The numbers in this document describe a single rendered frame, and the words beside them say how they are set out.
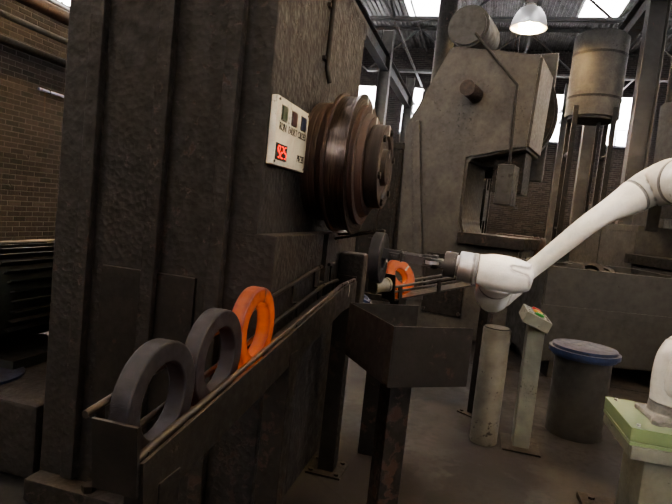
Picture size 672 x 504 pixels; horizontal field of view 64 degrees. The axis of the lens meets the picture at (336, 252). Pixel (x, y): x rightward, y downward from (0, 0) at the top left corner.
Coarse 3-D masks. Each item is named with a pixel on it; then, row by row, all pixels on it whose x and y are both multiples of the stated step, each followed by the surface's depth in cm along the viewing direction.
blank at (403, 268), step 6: (390, 264) 225; (396, 264) 227; (402, 264) 230; (390, 270) 224; (396, 270) 230; (402, 270) 229; (408, 270) 230; (402, 276) 231; (408, 276) 229; (396, 282) 224; (402, 282) 229; (408, 282) 228; (396, 288) 222; (402, 294) 226
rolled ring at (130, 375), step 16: (144, 352) 79; (160, 352) 80; (176, 352) 85; (128, 368) 77; (144, 368) 77; (176, 368) 88; (192, 368) 90; (128, 384) 75; (144, 384) 77; (176, 384) 89; (192, 384) 91; (112, 400) 75; (128, 400) 74; (176, 400) 89; (112, 416) 75; (128, 416) 74; (160, 416) 88; (176, 416) 88; (160, 432) 85
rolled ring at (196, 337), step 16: (208, 320) 96; (224, 320) 100; (192, 336) 94; (208, 336) 94; (224, 336) 106; (240, 336) 108; (192, 352) 92; (224, 352) 107; (240, 352) 109; (224, 368) 106; (208, 384) 103; (192, 400) 95
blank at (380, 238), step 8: (376, 232) 161; (376, 240) 158; (384, 240) 160; (376, 248) 156; (368, 256) 156; (376, 256) 156; (368, 264) 156; (376, 264) 156; (384, 264) 165; (368, 272) 158; (376, 272) 157; (384, 272) 166; (376, 280) 159
